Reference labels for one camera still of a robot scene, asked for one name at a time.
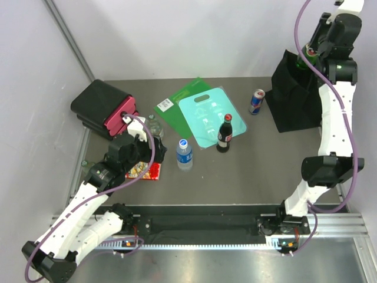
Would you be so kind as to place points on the green plastic board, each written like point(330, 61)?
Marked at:
point(170, 112)

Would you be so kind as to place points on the dark cola glass bottle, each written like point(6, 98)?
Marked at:
point(225, 134)

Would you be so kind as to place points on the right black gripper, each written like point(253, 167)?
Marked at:
point(321, 27)

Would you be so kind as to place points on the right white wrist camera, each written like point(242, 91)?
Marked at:
point(353, 7)

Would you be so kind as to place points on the red illustrated book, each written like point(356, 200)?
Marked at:
point(152, 174)

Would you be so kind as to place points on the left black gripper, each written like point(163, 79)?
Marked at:
point(160, 150)

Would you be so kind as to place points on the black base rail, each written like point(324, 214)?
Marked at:
point(212, 224)

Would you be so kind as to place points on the clear empty plastic bottle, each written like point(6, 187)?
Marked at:
point(154, 126)

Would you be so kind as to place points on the red bull can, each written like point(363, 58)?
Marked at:
point(256, 101)

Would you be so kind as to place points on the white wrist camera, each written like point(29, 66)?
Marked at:
point(353, 7)
point(134, 127)

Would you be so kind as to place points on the clear water bottle blue cap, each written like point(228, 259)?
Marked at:
point(184, 155)

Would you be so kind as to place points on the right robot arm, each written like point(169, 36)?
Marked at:
point(335, 162)

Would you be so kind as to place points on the small green glass bottle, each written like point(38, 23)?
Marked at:
point(86, 166)

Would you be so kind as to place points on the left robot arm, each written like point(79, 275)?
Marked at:
point(58, 252)

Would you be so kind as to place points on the black and pink case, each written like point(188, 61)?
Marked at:
point(101, 106)

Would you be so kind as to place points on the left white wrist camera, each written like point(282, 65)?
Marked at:
point(134, 127)

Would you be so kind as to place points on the teal folding board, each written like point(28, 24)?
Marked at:
point(205, 112)

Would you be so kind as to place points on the black canvas bag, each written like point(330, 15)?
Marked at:
point(294, 100)

